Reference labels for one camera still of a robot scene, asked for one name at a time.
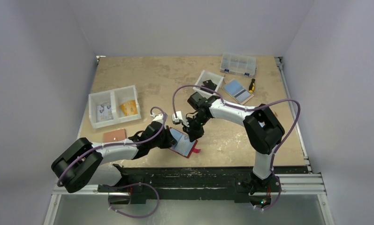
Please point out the open tan card holder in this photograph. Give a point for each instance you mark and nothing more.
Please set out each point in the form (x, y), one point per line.
(275, 114)

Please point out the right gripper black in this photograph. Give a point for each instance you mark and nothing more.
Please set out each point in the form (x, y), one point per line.
(194, 130)

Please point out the grey card in bin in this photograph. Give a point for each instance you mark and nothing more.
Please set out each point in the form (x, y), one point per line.
(104, 112)

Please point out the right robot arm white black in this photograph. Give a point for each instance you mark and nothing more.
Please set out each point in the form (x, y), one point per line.
(263, 130)

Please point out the white two-compartment bin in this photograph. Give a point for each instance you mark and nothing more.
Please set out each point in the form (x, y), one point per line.
(115, 97)

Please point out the clear plastic organizer box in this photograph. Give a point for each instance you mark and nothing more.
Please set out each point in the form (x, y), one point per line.
(238, 64)

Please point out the red card holder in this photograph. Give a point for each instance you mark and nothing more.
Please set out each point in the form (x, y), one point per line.
(178, 135)

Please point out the orange card in bin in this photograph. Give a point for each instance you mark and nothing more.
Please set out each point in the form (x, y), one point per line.
(129, 108)

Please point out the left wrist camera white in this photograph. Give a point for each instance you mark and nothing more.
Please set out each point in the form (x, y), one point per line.
(159, 117)

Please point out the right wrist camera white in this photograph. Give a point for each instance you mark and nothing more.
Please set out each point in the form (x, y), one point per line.
(178, 118)

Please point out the closed pink-brown card holder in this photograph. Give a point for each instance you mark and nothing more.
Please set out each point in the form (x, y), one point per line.
(114, 136)

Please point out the aluminium frame rail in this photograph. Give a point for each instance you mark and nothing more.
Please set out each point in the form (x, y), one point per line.
(302, 183)

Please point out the black card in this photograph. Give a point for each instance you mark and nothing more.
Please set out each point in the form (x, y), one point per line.
(209, 84)

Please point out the open blue card holder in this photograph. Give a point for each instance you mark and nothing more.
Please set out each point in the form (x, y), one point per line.
(237, 91)

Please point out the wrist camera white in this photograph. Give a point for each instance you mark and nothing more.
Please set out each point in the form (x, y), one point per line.
(159, 117)
(178, 118)

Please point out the yellow black screwdriver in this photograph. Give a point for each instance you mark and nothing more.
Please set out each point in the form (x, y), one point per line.
(252, 86)

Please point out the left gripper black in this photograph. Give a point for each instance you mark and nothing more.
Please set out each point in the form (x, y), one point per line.
(170, 141)

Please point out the small white square bin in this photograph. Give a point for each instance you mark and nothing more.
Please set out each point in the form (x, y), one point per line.
(205, 75)

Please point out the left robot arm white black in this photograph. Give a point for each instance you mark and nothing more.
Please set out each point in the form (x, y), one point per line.
(82, 163)

